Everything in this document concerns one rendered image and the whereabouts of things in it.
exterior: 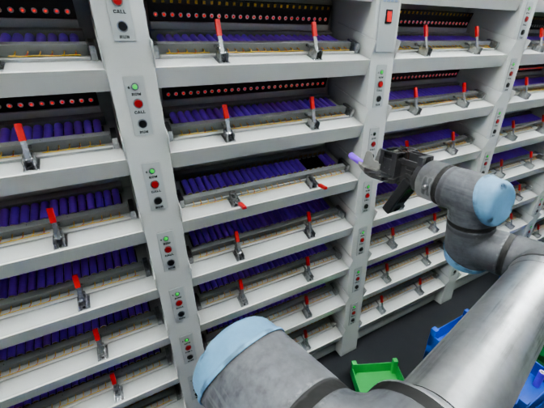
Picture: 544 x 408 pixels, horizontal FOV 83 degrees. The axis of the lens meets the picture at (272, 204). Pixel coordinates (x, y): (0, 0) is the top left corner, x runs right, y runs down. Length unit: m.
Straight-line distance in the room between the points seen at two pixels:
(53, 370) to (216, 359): 0.80
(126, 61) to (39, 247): 0.46
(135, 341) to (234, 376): 0.76
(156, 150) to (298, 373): 0.60
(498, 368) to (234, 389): 0.27
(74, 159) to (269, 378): 0.63
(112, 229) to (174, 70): 0.41
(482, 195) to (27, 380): 1.17
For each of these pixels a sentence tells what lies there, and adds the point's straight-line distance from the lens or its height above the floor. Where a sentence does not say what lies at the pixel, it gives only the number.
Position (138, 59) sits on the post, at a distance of 0.75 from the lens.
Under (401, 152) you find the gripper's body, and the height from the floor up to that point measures 1.06.
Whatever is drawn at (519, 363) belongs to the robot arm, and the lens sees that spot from 0.47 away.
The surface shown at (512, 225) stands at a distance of 2.29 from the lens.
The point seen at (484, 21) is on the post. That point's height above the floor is 1.38.
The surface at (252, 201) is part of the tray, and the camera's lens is 0.91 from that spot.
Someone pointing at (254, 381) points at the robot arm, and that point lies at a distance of 0.33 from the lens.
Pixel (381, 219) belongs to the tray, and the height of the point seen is 0.69.
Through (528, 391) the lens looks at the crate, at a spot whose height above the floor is 0.32.
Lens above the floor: 1.27
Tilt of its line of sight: 25 degrees down
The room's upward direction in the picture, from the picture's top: 2 degrees counter-clockwise
